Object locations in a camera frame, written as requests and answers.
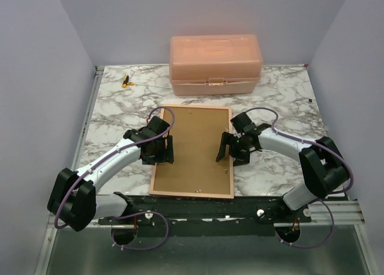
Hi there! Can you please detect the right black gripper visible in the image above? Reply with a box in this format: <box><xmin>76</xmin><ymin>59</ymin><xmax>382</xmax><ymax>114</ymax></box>
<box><xmin>217</xmin><ymin>133</ymin><xmax>252</xmax><ymax>168</ymax></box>

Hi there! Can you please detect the brown cardboard backing board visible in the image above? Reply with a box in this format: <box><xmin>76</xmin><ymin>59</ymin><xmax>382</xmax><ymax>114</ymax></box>
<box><xmin>152</xmin><ymin>107</ymin><xmax>232</xmax><ymax>195</ymax></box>

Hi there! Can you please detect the pink wooden picture frame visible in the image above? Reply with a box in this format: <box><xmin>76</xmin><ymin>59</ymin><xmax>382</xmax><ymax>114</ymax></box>
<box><xmin>148</xmin><ymin>104</ymin><xmax>235</xmax><ymax>199</ymax></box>

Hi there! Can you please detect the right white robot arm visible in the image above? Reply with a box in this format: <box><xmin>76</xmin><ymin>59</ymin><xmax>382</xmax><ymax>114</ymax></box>
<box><xmin>216</xmin><ymin>112</ymin><xmax>350</xmax><ymax>222</ymax></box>

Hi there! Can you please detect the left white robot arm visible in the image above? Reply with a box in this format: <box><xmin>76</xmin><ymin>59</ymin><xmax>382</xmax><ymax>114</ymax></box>
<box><xmin>47</xmin><ymin>116</ymin><xmax>174</xmax><ymax>231</ymax></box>

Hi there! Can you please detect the yellow black screwdriver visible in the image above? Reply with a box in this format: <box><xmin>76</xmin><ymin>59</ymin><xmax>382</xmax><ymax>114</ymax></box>
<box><xmin>122</xmin><ymin>75</ymin><xmax>172</xmax><ymax>89</ymax></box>

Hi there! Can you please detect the pink translucent plastic toolbox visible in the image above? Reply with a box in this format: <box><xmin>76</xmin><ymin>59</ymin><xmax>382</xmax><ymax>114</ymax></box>
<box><xmin>169</xmin><ymin>34</ymin><xmax>263</xmax><ymax>96</ymax></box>

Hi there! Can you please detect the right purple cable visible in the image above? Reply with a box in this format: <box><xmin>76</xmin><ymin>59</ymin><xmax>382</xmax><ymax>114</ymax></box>
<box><xmin>242</xmin><ymin>107</ymin><xmax>355</xmax><ymax>248</ymax></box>

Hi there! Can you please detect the purple cable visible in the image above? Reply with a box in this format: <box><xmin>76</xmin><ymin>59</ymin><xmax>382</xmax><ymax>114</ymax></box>
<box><xmin>242</xmin><ymin>107</ymin><xmax>355</xmax><ymax>248</ymax></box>
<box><xmin>53</xmin><ymin>106</ymin><xmax>176</xmax><ymax>252</ymax></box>

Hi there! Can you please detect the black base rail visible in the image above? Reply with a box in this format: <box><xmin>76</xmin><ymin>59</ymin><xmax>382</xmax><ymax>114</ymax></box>
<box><xmin>61</xmin><ymin>192</ymin><xmax>313</xmax><ymax>237</ymax></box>

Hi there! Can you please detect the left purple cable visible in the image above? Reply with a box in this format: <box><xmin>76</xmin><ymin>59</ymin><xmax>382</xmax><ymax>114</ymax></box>
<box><xmin>53</xmin><ymin>106</ymin><xmax>176</xmax><ymax>252</ymax></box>

